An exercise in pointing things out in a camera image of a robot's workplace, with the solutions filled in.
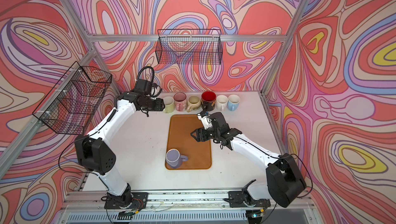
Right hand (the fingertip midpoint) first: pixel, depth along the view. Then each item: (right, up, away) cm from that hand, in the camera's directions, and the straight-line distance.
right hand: (197, 136), depth 82 cm
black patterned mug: (+7, +20, +19) cm, 29 cm away
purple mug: (-12, -11, -4) cm, 17 cm away
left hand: (-19, +17, +3) cm, 26 cm away
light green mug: (-19, +18, +17) cm, 31 cm away
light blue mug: (+25, +20, +22) cm, 39 cm away
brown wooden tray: (+1, -11, +5) cm, 12 cm away
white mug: (+17, +20, +24) cm, 35 cm away
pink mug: (-11, +20, +20) cm, 30 cm away
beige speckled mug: (-3, +19, +22) cm, 29 cm away
